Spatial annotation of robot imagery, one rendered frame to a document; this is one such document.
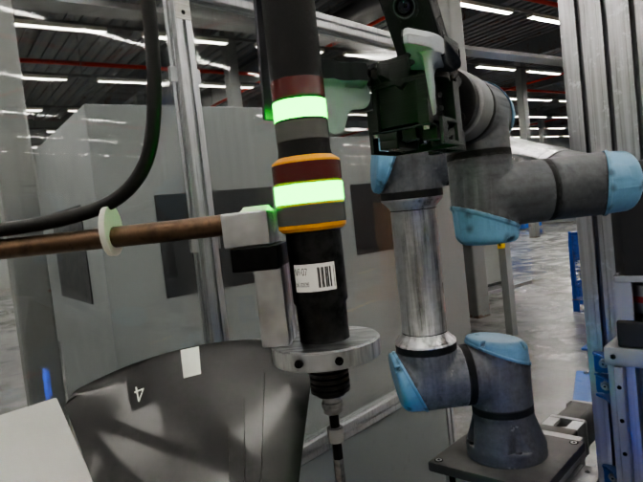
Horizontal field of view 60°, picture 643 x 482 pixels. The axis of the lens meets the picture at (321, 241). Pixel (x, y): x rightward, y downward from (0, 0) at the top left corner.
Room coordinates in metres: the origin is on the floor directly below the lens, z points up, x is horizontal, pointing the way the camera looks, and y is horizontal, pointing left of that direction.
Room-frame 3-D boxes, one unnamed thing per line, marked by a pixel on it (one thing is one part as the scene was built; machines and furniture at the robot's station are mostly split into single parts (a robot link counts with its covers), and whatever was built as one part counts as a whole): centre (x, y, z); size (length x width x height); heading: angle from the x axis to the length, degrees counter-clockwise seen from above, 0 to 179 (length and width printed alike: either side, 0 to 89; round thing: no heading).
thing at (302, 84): (0.36, 0.00, 1.62); 0.03 x 0.03 x 0.01
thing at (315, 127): (0.36, 0.00, 1.60); 0.03 x 0.03 x 0.01
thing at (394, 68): (0.54, -0.11, 1.63); 0.12 x 0.08 x 0.09; 147
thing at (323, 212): (0.36, 0.00, 1.54); 0.04 x 0.04 x 0.01
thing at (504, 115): (0.68, -0.20, 1.64); 0.11 x 0.08 x 0.09; 147
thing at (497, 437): (1.07, -0.32, 1.09); 0.15 x 0.15 x 0.10
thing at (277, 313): (0.36, 0.01, 1.50); 0.09 x 0.07 x 0.10; 82
